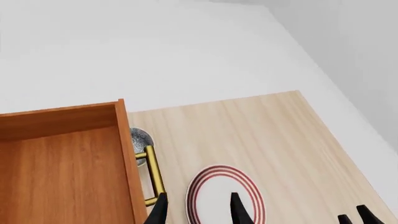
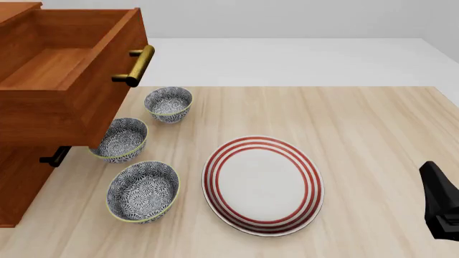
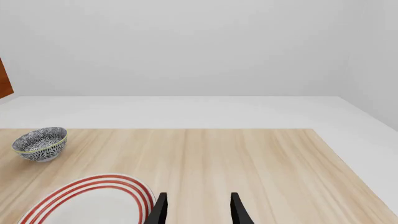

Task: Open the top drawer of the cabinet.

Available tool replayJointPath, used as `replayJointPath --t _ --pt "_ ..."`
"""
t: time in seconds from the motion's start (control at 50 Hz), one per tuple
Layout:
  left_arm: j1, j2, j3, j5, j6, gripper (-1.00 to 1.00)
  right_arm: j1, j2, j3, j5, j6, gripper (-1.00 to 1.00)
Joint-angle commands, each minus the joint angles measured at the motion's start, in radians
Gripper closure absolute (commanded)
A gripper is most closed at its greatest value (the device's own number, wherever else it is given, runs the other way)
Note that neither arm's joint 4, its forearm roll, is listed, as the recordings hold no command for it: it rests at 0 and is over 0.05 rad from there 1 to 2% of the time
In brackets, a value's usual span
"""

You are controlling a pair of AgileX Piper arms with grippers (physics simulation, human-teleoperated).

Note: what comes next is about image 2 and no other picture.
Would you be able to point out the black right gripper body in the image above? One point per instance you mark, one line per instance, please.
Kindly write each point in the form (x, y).
(446, 224)

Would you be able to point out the white plate with red rings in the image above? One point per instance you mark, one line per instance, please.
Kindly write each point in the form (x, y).
(263, 185)

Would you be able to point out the small patterned bowl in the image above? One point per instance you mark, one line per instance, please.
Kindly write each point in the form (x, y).
(168, 103)

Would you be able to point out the wooden cabinet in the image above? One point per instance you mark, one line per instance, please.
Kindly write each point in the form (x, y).
(21, 188)

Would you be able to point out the open wooden drawer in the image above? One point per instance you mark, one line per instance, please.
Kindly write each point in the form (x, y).
(54, 115)

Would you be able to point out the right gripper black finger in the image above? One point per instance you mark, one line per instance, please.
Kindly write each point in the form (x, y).
(439, 188)

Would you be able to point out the medium patterned bowl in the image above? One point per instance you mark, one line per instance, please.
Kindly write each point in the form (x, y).
(122, 139)

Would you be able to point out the large patterned bowl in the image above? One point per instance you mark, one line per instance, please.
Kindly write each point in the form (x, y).
(141, 192)

